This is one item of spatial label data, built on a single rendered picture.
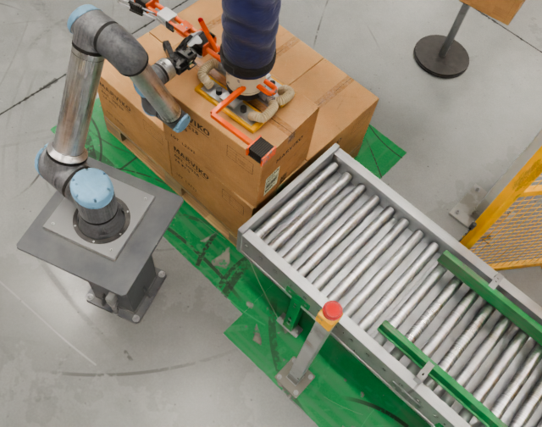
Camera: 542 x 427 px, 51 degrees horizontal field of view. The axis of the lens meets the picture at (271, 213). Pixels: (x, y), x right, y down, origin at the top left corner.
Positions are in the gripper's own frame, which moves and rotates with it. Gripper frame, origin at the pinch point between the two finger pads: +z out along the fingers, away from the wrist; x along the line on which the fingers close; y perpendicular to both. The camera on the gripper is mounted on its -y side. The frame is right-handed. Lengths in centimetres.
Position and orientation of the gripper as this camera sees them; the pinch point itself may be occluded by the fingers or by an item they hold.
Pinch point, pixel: (199, 38)
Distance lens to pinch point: 256.5
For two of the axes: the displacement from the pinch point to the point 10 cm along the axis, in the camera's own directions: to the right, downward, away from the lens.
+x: 0.9, -4.8, -8.7
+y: 7.6, 6.0, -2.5
